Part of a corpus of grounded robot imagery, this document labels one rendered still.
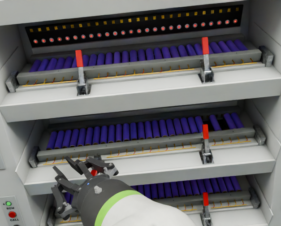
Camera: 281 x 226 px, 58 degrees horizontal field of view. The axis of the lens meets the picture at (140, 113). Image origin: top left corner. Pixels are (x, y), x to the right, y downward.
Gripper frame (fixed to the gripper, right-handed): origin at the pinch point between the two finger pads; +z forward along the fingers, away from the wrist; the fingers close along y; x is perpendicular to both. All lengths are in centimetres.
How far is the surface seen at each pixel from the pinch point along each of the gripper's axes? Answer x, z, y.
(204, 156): -12.3, -15.8, 25.1
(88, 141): -0.2, 6.6, 9.1
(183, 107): -6.5, -2.5, 35.2
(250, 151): -17.9, -20.2, 35.2
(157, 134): -6.6, -3.5, 22.9
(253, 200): -35, -17, 33
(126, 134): -3.5, 1.9, 17.6
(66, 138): 2.3, 11.2, 5.4
